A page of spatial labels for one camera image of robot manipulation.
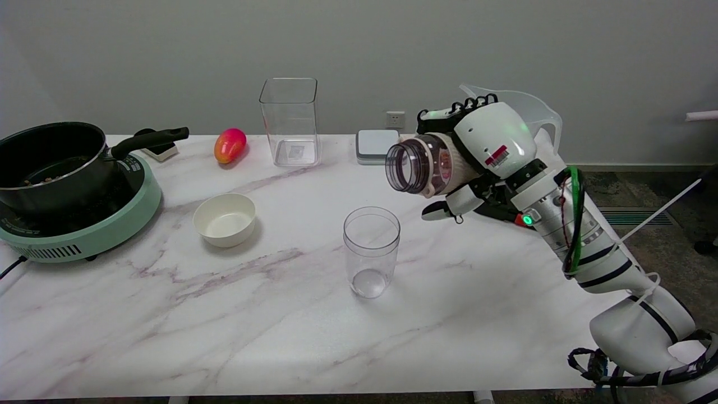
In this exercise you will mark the pink and white pellets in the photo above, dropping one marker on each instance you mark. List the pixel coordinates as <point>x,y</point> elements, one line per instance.
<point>443,165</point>

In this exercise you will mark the clear square storage container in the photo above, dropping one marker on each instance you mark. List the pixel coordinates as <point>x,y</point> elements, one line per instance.
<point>290,129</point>

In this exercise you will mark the long white zip tie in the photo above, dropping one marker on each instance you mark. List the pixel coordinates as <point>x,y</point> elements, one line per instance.
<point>662,209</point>

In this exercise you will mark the translucent plastic measuring jug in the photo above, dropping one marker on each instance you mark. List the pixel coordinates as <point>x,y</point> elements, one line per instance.
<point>541,115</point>

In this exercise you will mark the white wall outlet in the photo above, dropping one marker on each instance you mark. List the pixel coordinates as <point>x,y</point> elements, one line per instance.
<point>395,119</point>

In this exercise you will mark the floor vent grille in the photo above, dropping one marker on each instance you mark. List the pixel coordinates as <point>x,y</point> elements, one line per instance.
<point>645,217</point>

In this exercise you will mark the white square kitchen scale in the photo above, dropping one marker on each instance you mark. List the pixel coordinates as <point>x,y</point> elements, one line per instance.
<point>373,147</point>

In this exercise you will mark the red orange mango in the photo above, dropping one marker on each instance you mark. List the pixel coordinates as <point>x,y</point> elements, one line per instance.
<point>230,146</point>

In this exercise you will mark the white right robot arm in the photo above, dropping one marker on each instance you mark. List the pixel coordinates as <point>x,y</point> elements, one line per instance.
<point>634,336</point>

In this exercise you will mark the clear round measuring cup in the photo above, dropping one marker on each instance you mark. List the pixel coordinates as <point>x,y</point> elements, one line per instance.
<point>371,280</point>

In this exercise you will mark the white round bowl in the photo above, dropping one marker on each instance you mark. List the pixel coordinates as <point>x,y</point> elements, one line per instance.
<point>224,221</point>

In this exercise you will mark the white bar at wall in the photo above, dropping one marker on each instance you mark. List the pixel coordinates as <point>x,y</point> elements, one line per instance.
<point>702,115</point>

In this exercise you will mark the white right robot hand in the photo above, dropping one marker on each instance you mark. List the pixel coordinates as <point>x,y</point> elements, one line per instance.
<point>496,137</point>

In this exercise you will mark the black furniture foot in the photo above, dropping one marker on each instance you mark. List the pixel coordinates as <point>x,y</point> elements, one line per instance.
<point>707,247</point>

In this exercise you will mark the looped white zip tie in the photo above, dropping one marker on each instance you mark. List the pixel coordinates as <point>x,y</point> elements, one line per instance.
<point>650,286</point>

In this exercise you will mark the green induction cooker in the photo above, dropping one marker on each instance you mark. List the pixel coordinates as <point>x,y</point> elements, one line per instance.
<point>112,230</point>

